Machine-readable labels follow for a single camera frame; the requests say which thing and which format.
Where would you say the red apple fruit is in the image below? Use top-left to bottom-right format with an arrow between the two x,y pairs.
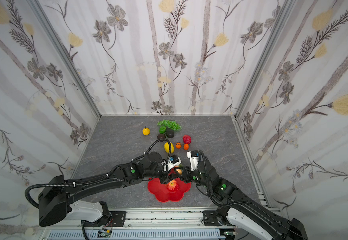
166,180 -> 180,193

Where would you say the red flower-shaped fruit bowl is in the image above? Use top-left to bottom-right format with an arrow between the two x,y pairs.
148,179 -> 192,203

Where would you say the yellow lemon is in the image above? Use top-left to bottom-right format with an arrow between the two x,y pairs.
164,142 -> 175,154

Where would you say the dark red pomegranate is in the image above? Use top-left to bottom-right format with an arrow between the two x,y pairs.
183,135 -> 192,145

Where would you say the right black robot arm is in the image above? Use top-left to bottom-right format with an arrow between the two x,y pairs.
181,151 -> 308,240

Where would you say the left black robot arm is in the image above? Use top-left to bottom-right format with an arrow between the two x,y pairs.
25,152 -> 181,227

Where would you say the green lime fruit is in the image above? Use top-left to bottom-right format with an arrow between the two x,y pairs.
159,126 -> 167,134

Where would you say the plain orange tangerine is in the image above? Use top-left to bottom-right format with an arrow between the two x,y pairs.
184,144 -> 190,151

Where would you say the dark avocado upper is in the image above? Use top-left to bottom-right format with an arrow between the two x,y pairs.
166,128 -> 175,139

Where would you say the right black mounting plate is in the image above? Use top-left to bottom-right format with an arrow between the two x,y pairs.
202,210 -> 230,227

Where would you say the black mounting plate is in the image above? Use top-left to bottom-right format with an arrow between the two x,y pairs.
202,210 -> 230,227
81,211 -> 127,228

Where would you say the green grape bunch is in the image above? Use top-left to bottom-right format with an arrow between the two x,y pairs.
157,120 -> 182,131

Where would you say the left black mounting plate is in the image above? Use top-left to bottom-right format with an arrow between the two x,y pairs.
81,211 -> 127,228

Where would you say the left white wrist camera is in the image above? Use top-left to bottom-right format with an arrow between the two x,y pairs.
162,155 -> 182,172

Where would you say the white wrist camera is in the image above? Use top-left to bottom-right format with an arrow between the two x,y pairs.
162,155 -> 182,172
187,151 -> 199,171

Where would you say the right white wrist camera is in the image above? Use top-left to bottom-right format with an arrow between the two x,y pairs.
187,151 -> 199,171

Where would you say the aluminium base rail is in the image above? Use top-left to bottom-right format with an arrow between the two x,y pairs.
39,206 -> 285,240

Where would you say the white slotted cable duct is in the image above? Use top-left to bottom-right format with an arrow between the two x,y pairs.
43,229 -> 226,240

